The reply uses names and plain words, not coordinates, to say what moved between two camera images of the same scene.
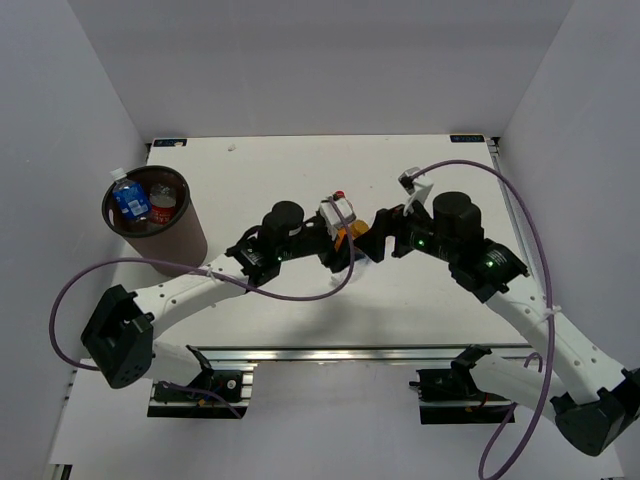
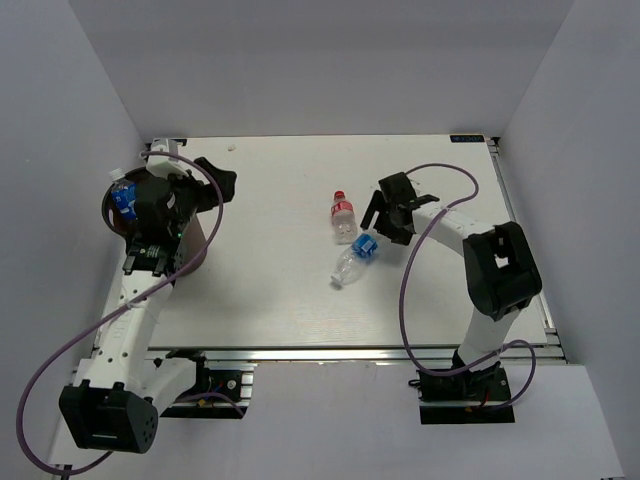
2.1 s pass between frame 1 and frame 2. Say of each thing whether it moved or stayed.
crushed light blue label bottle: stayed
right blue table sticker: stayed
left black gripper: moved
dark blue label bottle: stayed
